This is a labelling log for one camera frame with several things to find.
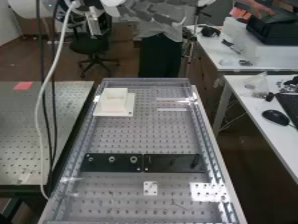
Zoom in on small white box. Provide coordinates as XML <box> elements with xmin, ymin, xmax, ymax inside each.
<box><xmin>91</xmin><ymin>87</ymin><xmax>136</xmax><ymax>118</ymax></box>

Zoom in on clear box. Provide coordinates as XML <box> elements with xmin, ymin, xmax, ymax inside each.
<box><xmin>38</xmin><ymin>77</ymin><xmax>248</xmax><ymax>224</ymax></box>

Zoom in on plain black plate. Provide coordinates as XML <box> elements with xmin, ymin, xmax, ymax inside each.
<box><xmin>142</xmin><ymin>153</ymin><xmax>207</xmax><ymax>174</ymax></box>

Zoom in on person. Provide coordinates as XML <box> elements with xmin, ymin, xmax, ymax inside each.
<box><xmin>132</xmin><ymin>9</ymin><xmax>191</xmax><ymax>80</ymax></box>

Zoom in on black plate with round holes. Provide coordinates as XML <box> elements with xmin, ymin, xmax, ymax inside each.
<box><xmin>79</xmin><ymin>152</ymin><xmax>144</xmax><ymax>173</ymax></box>

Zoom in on small white square plate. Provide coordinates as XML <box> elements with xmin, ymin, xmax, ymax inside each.
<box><xmin>142</xmin><ymin>180</ymin><xmax>159</xmax><ymax>197</ymax></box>

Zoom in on black office chair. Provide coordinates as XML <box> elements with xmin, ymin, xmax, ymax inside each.
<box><xmin>67</xmin><ymin>14</ymin><xmax>122</xmax><ymax>78</ymax></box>

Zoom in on small crumpled plastic bag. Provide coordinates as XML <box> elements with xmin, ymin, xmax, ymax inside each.
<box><xmin>242</xmin><ymin>71</ymin><xmax>271</xmax><ymax>98</ymax></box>

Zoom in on long white desk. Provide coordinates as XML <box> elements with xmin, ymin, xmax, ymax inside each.
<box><xmin>211</xmin><ymin>73</ymin><xmax>298</xmax><ymax>186</ymax></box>

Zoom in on black headphones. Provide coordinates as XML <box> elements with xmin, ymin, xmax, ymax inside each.
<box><xmin>199</xmin><ymin>25</ymin><xmax>222</xmax><ymax>38</ymax></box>

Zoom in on black computer mouse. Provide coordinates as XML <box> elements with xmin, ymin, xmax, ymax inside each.
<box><xmin>260</xmin><ymin>109</ymin><xmax>291</xmax><ymax>127</ymax></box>

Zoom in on red paper note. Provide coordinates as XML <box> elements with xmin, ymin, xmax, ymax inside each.
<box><xmin>11</xmin><ymin>81</ymin><xmax>34</xmax><ymax>92</ymax></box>

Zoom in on clear plastic bag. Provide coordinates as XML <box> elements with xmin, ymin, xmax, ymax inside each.
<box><xmin>219</xmin><ymin>16</ymin><xmax>259</xmax><ymax>56</ymax></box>

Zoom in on dark keyboard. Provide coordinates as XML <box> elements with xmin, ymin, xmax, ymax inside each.
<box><xmin>273</xmin><ymin>92</ymin><xmax>298</xmax><ymax>130</ymax></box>

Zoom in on black case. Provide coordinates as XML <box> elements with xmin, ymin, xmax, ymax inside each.
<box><xmin>244</xmin><ymin>5</ymin><xmax>298</xmax><ymax>47</ymax></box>

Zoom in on person's hand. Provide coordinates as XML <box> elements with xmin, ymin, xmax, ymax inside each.
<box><xmin>242</xmin><ymin>0</ymin><xmax>276</xmax><ymax>16</ymax></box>

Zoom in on white cable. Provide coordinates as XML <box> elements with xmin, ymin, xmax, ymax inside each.
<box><xmin>33</xmin><ymin>1</ymin><xmax>81</xmax><ymax>201</ymax></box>

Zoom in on black cable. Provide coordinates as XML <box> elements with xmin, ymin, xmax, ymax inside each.
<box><xmin>35</xmin><ymin>0</ymin><xmax>59</xmax><ymax>188</ymax></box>

